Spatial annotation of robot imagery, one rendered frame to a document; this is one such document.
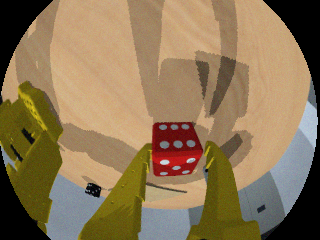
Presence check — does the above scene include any red die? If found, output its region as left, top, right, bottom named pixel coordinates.
left=152, top=122, right=204, bottom=177

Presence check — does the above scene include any tan textured mat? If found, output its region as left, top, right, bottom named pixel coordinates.
left=145, top=183, right=187, bottom=202

